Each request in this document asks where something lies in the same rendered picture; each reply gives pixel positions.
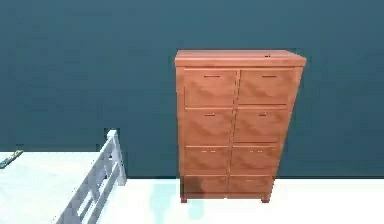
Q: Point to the brown wooden chest of drawers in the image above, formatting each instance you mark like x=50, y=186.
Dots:
x=233, y=126

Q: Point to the white bed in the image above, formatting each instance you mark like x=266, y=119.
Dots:
x=40, y=186

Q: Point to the dark grey flat remote control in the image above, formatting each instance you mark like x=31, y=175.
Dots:
x=10, y=158

